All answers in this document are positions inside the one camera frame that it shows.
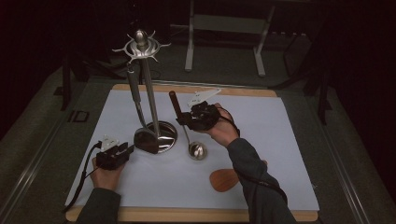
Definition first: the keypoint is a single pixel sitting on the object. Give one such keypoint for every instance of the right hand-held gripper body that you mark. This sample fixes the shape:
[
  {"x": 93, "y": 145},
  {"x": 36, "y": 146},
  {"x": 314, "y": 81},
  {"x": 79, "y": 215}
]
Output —
[{"x": 205, "y": 116}]

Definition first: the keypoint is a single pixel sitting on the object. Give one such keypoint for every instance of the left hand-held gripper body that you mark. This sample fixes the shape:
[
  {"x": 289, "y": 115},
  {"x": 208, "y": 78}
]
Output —
[{"x": 110, "y": 161}]

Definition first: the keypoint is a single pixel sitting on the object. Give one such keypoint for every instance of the white table sheet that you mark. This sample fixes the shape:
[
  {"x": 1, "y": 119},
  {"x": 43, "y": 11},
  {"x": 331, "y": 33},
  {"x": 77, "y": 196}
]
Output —
[{"x": 264, "y": 124}]

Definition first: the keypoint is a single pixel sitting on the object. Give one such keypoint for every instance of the person's right hand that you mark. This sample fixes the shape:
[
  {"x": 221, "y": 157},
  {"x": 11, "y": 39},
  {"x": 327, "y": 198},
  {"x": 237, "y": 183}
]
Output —
[{"x": 225, "y": 130}]

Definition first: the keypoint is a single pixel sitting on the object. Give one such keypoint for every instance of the steel utensil rack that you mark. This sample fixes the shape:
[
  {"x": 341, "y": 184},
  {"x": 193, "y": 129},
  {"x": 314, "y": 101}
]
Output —
[{"x": 152, "y": 102}]

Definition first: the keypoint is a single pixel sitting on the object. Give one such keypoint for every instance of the person's left hand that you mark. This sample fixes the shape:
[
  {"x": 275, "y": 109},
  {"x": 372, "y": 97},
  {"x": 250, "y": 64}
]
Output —
[{"x": 106, "y": 180}]

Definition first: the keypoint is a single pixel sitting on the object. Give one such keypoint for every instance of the wooden rice paddle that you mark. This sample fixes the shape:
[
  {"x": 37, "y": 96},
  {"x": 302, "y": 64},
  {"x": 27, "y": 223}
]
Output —
[{"x": 222, "y": 180}]

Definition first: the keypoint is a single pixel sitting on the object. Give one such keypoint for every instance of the steel spatula turner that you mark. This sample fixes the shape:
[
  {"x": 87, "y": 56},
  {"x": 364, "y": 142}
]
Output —
[{"x": 146, "y": 141}]

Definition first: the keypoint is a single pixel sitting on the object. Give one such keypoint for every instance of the black rectangular floor frame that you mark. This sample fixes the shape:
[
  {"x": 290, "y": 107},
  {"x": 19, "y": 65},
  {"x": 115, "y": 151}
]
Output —
[{"x": 71, "y": 116}]

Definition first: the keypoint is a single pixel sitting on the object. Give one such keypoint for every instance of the white metal frame stand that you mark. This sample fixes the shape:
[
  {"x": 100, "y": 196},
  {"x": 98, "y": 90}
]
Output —
[{"x": 227, "y": 23}]

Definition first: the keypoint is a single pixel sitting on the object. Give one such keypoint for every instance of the black stand leg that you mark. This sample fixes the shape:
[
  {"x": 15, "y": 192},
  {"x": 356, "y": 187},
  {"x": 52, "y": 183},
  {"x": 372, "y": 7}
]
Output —
[
  {"x": 323, "y": 99},
  {"x": 66, "y": 84}
]

